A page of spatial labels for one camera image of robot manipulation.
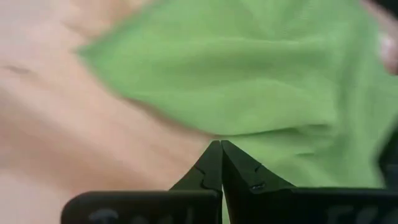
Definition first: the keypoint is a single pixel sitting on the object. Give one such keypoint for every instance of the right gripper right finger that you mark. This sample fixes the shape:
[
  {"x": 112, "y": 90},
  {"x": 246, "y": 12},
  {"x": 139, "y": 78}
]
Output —
[{"x": 311, "y": 205}]

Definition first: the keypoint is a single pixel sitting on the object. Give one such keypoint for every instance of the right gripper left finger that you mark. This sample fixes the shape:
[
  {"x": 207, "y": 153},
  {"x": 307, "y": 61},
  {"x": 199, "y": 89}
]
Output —
[{"x": 155, "y": 208}]

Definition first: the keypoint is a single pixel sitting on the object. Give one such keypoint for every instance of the green microfiber towel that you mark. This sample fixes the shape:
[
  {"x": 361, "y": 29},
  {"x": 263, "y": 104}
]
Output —
[{"x": 233, "y": 77}]

